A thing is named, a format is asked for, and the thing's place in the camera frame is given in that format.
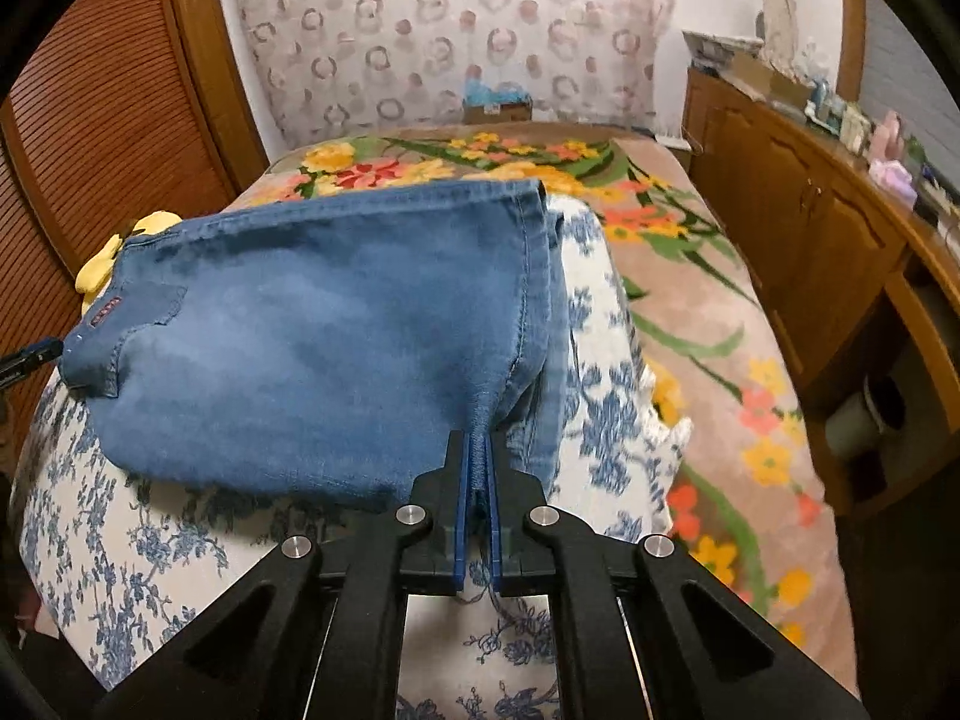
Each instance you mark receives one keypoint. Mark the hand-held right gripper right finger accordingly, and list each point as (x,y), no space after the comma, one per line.
(495,532)

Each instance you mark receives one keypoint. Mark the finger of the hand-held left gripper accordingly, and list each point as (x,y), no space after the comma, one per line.
(34,360)

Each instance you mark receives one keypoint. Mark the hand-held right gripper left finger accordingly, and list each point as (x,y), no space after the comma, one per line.
(459,517)

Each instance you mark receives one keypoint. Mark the blue denim pants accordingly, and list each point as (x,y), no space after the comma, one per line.
(300,330)

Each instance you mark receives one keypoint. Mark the yellow plush pillow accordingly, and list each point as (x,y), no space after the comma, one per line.
(97,270)

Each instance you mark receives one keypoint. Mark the white blue floral bedsheet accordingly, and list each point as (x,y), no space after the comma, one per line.
(600,360)

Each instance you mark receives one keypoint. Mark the colourful flower blanket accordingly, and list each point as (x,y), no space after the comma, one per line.
(712,330)

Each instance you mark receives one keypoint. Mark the small cardboard box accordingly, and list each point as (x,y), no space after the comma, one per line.
(499,112)

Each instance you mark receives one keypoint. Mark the light blue cloth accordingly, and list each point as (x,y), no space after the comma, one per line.
(491,90)

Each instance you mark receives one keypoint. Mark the wooden cabinet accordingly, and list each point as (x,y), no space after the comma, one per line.
(810,225)

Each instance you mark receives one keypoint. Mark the flat cardboard tray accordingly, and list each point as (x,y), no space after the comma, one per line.
(772,79)

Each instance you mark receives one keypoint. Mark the purple soft toy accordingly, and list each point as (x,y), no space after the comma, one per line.
(894,178)

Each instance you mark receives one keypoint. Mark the teal figurine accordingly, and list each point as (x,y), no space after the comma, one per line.
(821,101)

